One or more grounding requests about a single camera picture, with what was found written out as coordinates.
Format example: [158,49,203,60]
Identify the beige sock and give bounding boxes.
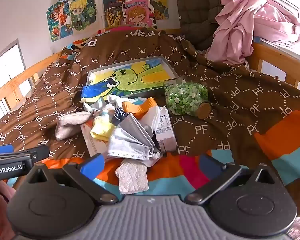
[55,112,93,141]

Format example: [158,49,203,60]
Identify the brown printed blanket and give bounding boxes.
[0,26,300,218]

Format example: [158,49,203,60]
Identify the white patterned sock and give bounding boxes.
[107,94,147,112]

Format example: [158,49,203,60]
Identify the cartoon wall posters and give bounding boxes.
[47,0,177,42]

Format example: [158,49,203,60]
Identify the pale blue face mask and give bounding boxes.
[107,127,163,167]

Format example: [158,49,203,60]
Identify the grey face mask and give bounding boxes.
[120,112,155,148]

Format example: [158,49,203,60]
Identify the red and white carton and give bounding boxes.
[81,121,110,158]

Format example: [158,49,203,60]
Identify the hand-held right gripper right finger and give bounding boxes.
[185,154,278,204]

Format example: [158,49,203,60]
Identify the dark striped sock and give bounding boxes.
[111,107,129,125]

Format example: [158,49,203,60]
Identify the glass jar of green stars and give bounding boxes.
[164,79,212,119]

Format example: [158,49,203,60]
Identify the pale yellow sock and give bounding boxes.
[90,114,115,142]

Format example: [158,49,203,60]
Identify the wooden bed frame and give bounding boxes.
[0,41,300,135]

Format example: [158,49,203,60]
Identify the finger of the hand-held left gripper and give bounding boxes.
[12,146,50,162]
[0,144,12,157]

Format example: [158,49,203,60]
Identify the orange fabric band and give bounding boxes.
[122,97,157,120]

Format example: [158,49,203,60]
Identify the grey tray with cartoon drawing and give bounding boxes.
[81,56,179,105]

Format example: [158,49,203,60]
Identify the white milk carton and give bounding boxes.
[154,106,177,153]

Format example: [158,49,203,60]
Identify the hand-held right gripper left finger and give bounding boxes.
[26,153,120,205]

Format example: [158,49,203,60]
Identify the white textured pad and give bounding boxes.
[115,158,150,195]

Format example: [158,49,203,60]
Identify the pink cloth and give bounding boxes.
[206,0,300,64]

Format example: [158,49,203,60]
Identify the dark puffer jacket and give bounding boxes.
[175,0,230,50]

